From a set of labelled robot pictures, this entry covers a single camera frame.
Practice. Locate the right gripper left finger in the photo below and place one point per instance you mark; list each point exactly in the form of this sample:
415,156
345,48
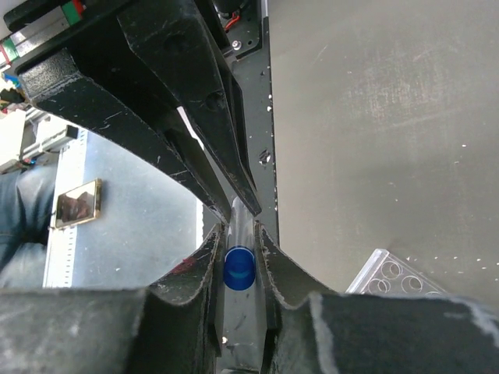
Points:
171,326

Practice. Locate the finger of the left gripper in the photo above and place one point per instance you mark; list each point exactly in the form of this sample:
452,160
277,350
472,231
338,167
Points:
183,44

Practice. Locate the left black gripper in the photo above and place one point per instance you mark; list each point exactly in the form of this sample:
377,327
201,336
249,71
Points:
52,44

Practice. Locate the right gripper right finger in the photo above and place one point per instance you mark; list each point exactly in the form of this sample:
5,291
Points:
312,329

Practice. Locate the blue capped test tube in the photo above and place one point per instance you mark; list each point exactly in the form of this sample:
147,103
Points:
239,259

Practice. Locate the clear test tube rack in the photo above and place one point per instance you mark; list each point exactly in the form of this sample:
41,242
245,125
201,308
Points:
385,274

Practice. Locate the person leg in jeans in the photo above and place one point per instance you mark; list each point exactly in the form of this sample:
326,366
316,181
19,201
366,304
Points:
26,206

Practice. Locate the gold smartphone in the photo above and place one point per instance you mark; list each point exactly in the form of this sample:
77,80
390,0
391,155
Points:
79,205

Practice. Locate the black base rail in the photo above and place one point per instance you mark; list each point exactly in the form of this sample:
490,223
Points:
249,57

